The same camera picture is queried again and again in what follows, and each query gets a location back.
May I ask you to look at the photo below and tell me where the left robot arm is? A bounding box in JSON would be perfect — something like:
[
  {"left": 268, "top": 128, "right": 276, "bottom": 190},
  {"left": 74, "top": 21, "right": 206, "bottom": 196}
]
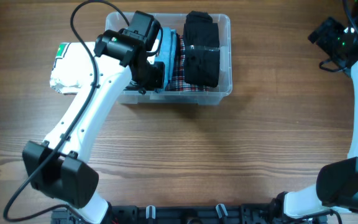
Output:
[{"left": 22, "top": 11, "right": 165, "bottom": 223}]

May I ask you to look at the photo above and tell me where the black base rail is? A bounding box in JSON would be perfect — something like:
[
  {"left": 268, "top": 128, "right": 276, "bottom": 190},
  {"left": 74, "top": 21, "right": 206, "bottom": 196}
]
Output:
[{"left": 50, "top": 203, "right": 328, "bottom": 224}]

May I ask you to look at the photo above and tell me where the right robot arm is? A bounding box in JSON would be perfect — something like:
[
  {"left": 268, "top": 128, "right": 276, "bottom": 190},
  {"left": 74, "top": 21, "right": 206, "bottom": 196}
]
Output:
[{"left": 267, "top": 1, "right": 358, "bottom": 223}]

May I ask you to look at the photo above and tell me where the black cloth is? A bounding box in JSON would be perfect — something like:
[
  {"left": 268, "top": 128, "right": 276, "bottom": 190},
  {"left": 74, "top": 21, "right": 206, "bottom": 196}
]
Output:
[{"left": 183, "top": 11, "right": 220, "bottom": 88}]

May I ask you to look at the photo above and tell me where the clear plastic storage container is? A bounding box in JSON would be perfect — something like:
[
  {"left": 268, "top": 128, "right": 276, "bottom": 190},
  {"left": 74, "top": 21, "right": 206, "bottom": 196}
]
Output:
[{"left": 105, "top": 12, "right": 232, "bottom": 105}]

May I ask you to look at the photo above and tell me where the white cloth green patch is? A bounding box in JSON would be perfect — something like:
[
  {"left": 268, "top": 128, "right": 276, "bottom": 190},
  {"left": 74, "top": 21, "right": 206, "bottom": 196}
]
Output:
[{"left": 50, "top": 42, "right": 94, "bottom": 95}]

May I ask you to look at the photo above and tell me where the red blue plaid cloth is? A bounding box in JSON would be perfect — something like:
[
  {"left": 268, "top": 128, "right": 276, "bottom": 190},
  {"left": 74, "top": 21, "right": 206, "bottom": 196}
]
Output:
[{"left": 165, "top": 34, "right": 209, "bottom": 91}]

